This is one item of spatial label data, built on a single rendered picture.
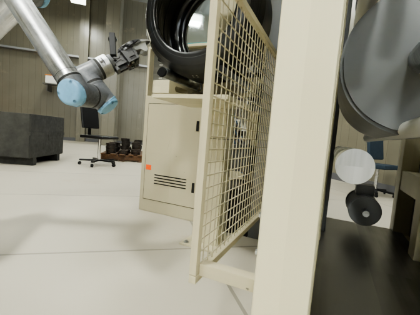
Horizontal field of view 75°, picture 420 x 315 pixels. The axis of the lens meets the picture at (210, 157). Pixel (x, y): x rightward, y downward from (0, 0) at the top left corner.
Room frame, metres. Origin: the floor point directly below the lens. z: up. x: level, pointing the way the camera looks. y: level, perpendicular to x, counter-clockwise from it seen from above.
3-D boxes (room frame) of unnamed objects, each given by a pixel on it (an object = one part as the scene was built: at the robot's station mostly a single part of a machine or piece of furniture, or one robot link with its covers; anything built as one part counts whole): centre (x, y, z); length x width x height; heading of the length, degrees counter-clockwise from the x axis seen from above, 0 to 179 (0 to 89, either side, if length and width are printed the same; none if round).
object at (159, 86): (1.40, 0.17, 0.83); 0.36 x 0.09 x 0.06; 156
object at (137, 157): (5.69, 1.78, 0.21); 1.17 x 0.81 x 0.42; 14
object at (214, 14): (1.00, -0.16, 0.65); 0.90 x 0.02 x 0.70; 156
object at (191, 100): (1.35, 0.04, 0.80); 0.37 x 0.36 x 0.02; 66
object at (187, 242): (1.59, -0.04, 0.01); 0.27 x 0.27 x 0.02; 66
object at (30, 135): (4.20, 2.92, 0.36); 1.05 x 0.87 x 0.72; 8
